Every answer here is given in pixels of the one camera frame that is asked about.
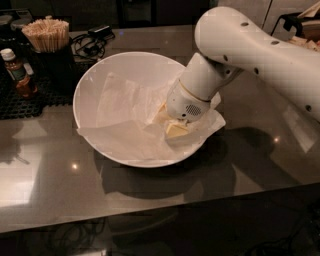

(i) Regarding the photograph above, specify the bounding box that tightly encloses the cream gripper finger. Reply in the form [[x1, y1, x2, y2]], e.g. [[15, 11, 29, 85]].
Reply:
[[153, 103, 170, 124], [166, 122, 189, 138]]

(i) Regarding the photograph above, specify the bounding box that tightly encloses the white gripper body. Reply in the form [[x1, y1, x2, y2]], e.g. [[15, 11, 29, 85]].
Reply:
[[166, 79, 211, 122]]

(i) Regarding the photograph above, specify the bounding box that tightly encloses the white paper liner sheet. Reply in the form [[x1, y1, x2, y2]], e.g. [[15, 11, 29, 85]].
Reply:
[[78, 72, 225, 164]]

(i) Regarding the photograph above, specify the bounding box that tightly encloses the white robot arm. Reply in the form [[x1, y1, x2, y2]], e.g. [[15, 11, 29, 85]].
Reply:
[[155, 7, 320, 124]]

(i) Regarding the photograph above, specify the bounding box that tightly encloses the large white bowl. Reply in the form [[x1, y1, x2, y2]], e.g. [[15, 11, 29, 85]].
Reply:
[[74, 52, 184, 168]]

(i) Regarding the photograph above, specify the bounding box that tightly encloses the black power adapter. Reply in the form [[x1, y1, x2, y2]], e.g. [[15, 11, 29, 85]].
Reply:
[[88, 25, 112, 37]]

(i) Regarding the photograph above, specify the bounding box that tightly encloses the black stick holder cup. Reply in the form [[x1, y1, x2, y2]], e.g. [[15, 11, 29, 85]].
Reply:
[[36, 45, 77, 95]]

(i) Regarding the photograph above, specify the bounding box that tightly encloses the bundle of wooden stir sticks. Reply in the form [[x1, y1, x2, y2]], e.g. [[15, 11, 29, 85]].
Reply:
[[22, 18, 69, 53]]

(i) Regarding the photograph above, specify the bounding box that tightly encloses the small brown sauce bottle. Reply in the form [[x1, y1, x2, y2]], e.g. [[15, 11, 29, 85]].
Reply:
[[1, 48, 37, 99]]

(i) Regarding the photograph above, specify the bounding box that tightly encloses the black rubber grid mat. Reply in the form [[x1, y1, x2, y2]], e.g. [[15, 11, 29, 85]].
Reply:
[[0, 70, 73, 120]]

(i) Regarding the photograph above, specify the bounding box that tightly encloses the dark lidded jar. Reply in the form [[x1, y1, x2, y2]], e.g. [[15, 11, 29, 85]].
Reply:
[[0, 14, 32, 49]]

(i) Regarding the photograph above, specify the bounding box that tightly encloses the black coiled power cable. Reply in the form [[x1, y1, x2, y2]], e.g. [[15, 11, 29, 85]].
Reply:
[[71, 33, 116, 61]]

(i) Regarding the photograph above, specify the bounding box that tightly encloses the black wire condiment rack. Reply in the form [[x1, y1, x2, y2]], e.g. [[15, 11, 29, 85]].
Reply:
[[271, 1, 320, 52]]

